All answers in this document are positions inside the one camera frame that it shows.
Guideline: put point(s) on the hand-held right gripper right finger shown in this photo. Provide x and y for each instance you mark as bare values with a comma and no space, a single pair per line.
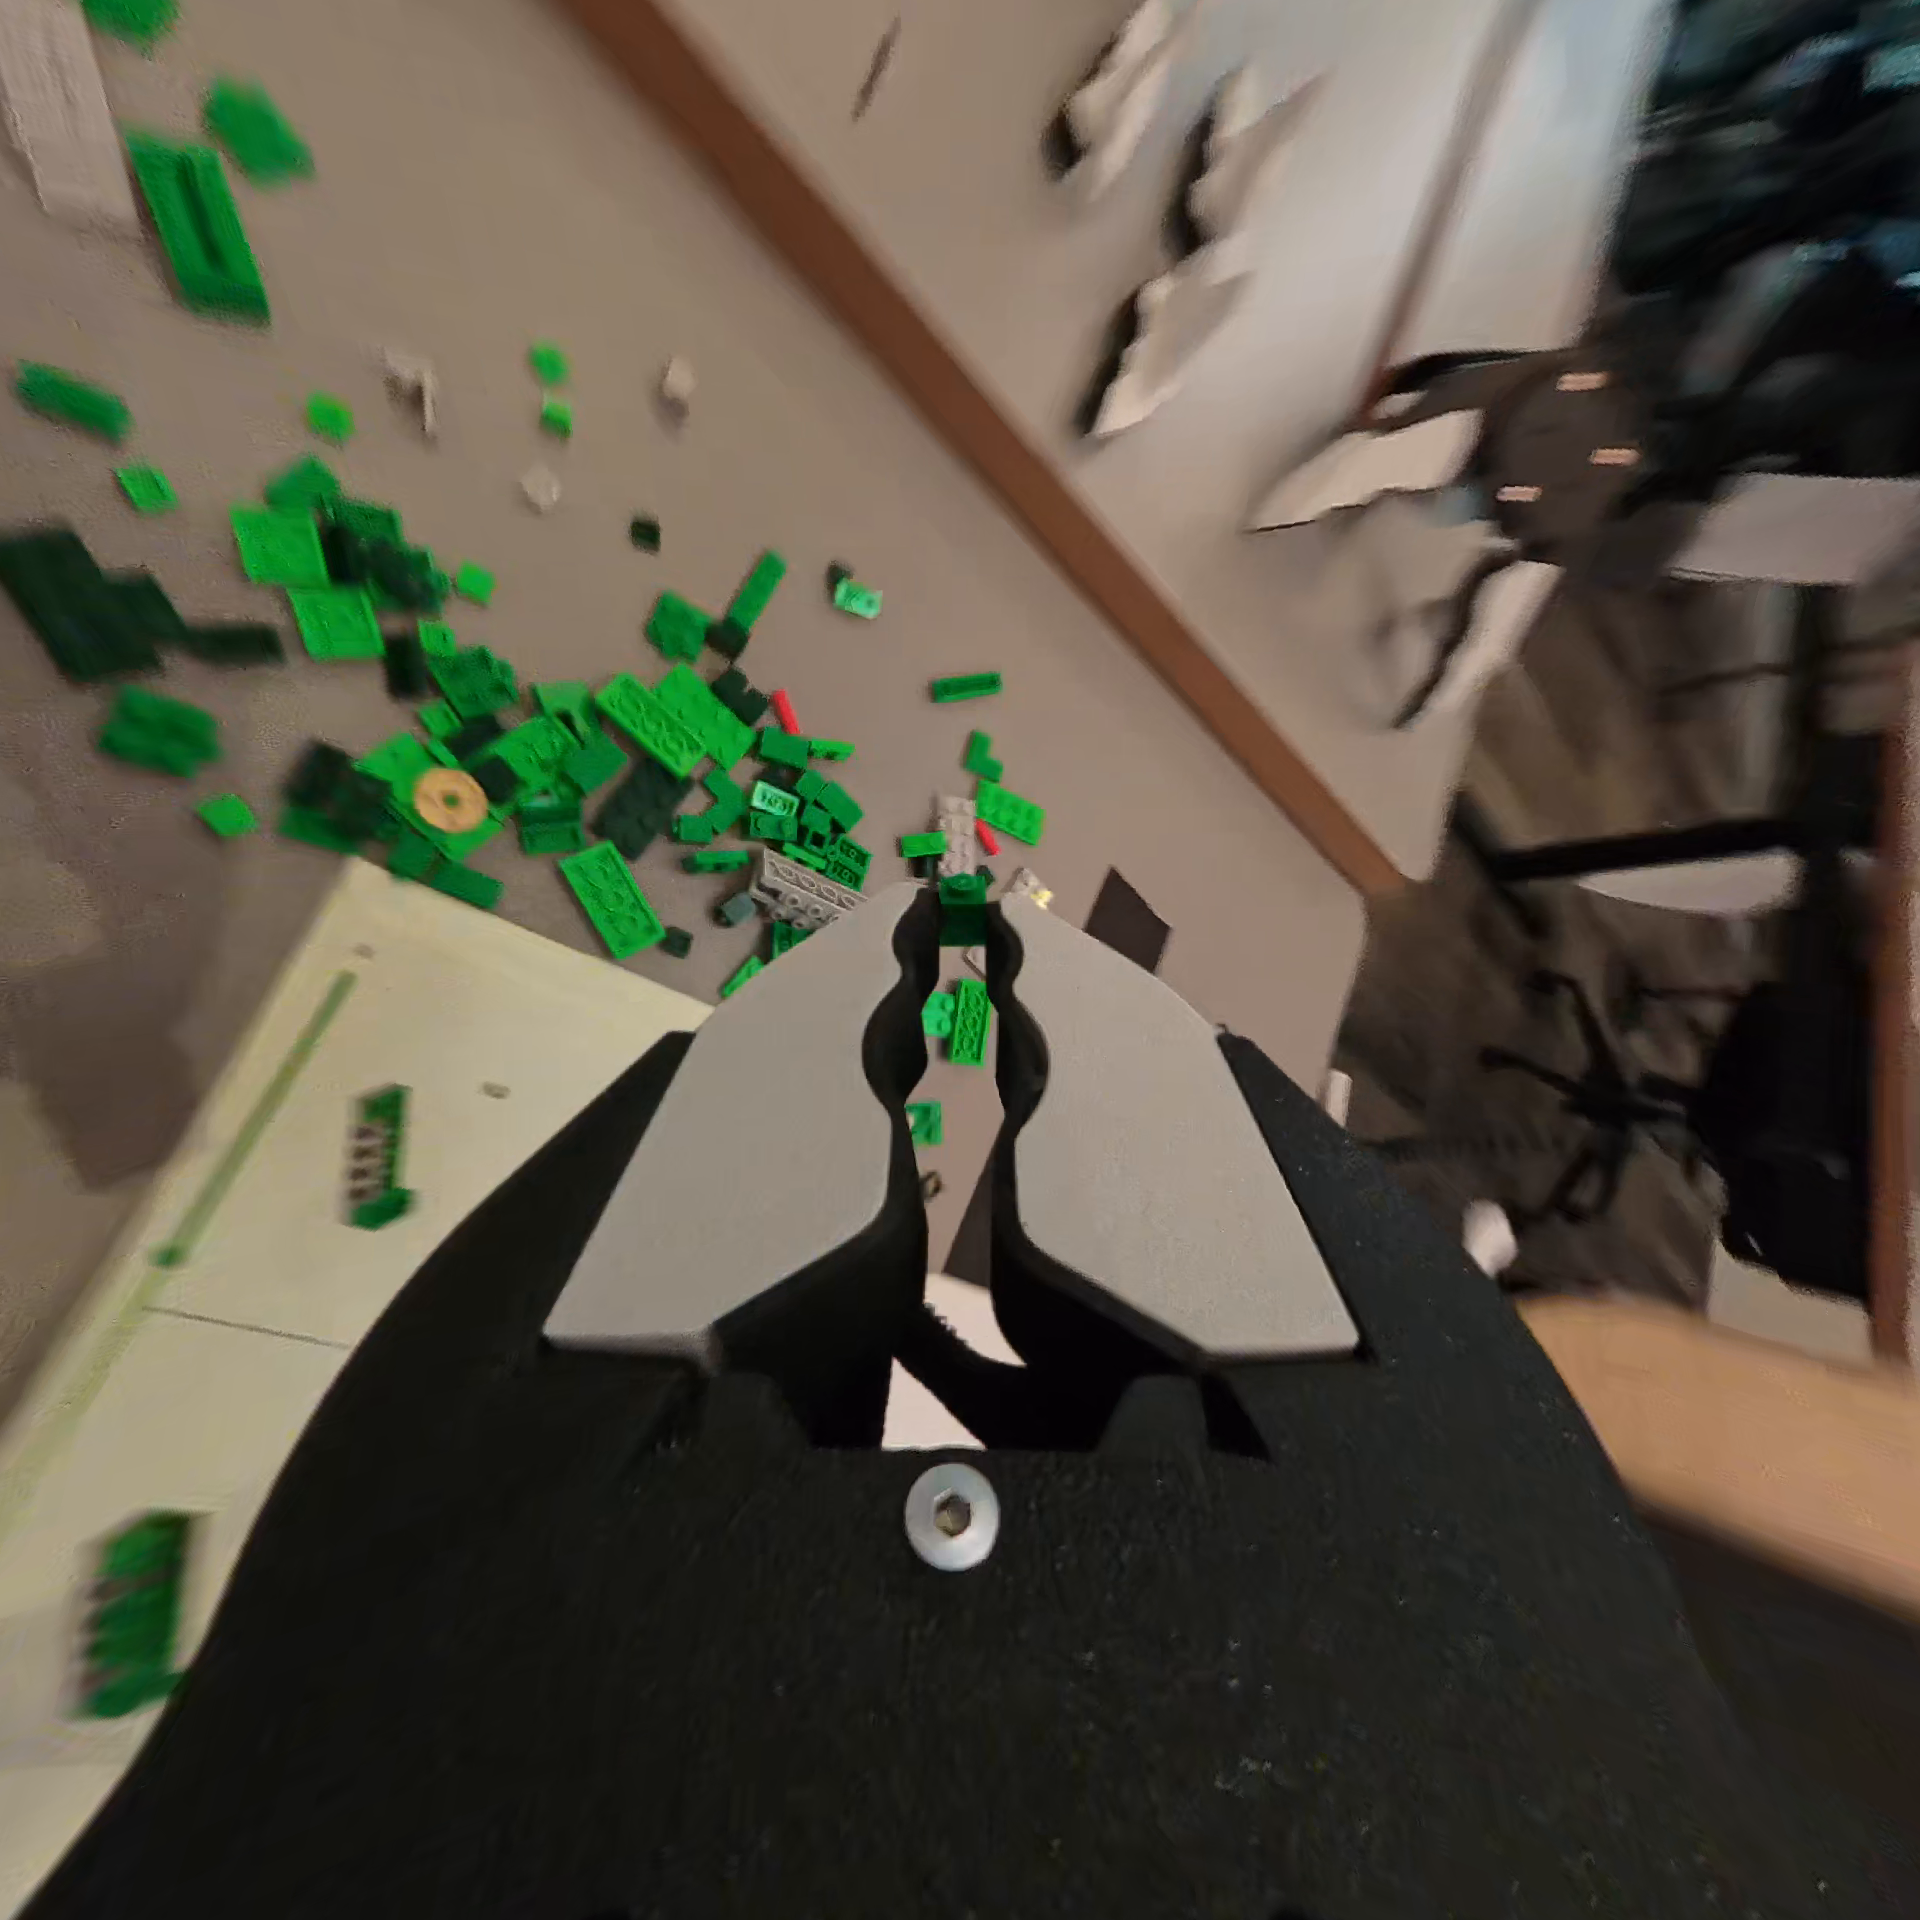
1169,1186

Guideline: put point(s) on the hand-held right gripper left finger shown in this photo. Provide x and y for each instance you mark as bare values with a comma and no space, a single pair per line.
749,1156

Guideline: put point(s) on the small green toy brick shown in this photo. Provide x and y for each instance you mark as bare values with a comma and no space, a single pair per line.
964,898

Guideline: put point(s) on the grey desk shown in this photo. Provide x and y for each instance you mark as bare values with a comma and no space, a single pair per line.
494,195

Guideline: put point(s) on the small black card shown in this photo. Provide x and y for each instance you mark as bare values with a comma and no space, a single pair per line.
1126,918

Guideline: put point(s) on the grey holed toy brick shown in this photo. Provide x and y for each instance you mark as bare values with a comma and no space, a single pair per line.
803,886

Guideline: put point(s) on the pile of green toy bricks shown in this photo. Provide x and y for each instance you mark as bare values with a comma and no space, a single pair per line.
675,720

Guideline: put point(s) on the pale green instruction booklet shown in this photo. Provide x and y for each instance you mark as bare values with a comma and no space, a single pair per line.
331,1349

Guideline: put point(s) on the tan round toy piece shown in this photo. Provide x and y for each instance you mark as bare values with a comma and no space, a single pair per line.
451,799

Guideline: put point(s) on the black and white torn packaging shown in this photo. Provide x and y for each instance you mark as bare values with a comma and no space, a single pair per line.
1186,301

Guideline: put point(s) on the black office chair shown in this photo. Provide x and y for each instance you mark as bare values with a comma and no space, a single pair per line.
1724,450

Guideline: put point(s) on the white table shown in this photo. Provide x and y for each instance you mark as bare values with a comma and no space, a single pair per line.
1050,271

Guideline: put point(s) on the long green toy plate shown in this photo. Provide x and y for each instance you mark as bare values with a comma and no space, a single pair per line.
201,228

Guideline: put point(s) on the white paper strip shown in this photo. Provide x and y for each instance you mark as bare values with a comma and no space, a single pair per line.
60,104

